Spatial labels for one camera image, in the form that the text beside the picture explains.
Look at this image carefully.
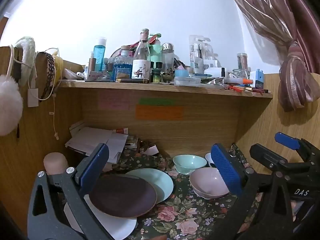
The clear glass wine bottle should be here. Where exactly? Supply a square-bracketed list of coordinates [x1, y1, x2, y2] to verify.
[131, 29, 151, 81]

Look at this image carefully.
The wooden shelf board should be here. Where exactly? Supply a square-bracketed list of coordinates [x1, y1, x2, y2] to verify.
[60, 80, 273, 99]

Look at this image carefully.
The blue pencil sharpener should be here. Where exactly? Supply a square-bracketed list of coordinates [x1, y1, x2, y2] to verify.
[250, 69, 264, 89]

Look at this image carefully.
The green sticky note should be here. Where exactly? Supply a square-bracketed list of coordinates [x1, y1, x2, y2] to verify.
[139, 98, 175, 106]

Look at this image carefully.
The mint green bowl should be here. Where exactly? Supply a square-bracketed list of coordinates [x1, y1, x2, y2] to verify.
[172, 154, 207, 175]

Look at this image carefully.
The pink sticky note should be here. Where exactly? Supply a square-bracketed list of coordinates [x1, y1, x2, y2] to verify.
[98, 98, 130, 111]

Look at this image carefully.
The white plate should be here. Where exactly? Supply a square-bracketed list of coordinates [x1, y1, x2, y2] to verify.
[64, 195, 137, 240]

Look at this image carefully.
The mint green plate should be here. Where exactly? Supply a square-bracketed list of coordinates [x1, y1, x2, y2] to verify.
[127, 168, 174, 204]

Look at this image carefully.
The floral dark green cloth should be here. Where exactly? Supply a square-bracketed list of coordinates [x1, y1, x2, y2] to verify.
[111, 150, 237, 239]

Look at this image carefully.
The mint green pump bottle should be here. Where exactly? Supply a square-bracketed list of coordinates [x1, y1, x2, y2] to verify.
[149, 33, 162, 68]

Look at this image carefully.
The orange marker pen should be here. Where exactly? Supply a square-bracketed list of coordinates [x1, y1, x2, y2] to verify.
[225, 77, 253, 85]

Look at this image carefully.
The orange sticky note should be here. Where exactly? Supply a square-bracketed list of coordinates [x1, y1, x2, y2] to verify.
[135, 105, 185, 121]

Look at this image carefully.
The white fluffy pompom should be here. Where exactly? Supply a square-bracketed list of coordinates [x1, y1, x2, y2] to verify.
[0, 75, 23, 137]

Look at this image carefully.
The white fluffy headband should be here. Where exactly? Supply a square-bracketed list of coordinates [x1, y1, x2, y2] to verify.
[15, 36, 36, 86]

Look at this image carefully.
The glitter filled jar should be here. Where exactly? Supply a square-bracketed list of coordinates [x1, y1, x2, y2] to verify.
[237, 53, 248, 70]

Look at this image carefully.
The clear acrylic organizer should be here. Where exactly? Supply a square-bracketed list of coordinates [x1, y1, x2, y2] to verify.
[189, 35, 219, 74]

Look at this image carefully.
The clear round plastic container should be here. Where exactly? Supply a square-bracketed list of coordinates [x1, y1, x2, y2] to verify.
[174, 76, 201, 87]

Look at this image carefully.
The blue liquid square bottle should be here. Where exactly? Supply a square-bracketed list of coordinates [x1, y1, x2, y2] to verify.
[112, 46, 133, 82]

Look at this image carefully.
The brown patterned headband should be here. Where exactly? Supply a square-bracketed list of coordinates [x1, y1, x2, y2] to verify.
[36, 51, 56, 101]

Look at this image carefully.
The pink striped curtain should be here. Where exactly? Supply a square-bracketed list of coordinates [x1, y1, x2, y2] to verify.
[235, 0, 319, 112]

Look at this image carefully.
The blue liquid tall bottle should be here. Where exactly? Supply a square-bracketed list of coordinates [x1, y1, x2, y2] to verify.
[93, 38, 106, 72]

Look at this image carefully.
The white paper stack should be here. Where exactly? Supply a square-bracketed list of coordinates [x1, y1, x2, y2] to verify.
[65, 121, 128, 164]

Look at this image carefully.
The dark brown plate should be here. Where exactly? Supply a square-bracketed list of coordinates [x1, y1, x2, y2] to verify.
[89, 174, 157, 218]

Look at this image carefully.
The white cow-pattern bowl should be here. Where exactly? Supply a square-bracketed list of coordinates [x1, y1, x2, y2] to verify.
[205, 153, 216, 168]

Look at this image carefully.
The beige ceramic mug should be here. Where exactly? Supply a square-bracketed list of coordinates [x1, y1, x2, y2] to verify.
[43, 152, 68, 175]

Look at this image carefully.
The red white tube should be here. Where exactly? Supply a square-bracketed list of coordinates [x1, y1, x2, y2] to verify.
[112, 128, 129, 135]

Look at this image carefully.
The clear bottle silver cap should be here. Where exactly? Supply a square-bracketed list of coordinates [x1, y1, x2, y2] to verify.
[162, 43, 175, 71]

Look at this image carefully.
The small white box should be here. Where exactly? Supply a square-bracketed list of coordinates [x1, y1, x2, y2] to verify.
[142, 145, 159, 156]

